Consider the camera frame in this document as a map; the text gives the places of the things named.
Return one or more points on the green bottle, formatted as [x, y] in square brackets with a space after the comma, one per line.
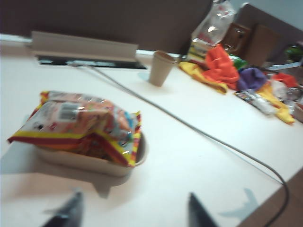
[293, 50]

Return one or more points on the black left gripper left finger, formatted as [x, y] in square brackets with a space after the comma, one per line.
[71, 217]

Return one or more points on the beige cardboard strip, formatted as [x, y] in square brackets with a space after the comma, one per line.
[82, 47]

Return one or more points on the beige paper cup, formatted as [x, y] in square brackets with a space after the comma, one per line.
[159, 71]

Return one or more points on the purple cloth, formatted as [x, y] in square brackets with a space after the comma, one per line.
[253, 78]

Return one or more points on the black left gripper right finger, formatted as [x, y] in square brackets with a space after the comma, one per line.
[197, 217]

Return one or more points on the brown desk divider panel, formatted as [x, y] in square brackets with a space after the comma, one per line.
[284, 23]
[94, 19]

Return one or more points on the brown cardboard box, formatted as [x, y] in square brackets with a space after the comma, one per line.
[262, 45]

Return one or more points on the beige pulp food box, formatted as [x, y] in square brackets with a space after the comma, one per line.
[82, 164]

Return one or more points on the clear plastic bag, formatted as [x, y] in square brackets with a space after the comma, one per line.
[213, 28]

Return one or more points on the shiny snack packet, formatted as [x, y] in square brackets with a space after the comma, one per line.
[251, 98]

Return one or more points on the yellow cloth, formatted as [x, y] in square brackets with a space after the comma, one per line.
[284, 111]

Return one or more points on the small red cloth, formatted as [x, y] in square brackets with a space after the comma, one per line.
[285, 79]

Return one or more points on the small orange object at edge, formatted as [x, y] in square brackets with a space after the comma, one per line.
[201, 75]

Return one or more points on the yellow green sponge stack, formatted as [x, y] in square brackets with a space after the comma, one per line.
[197, 49]

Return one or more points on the orange cloth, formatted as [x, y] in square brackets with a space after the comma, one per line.
[220, 66]

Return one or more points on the colourful striped chip bag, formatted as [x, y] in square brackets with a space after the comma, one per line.
[78, 118]

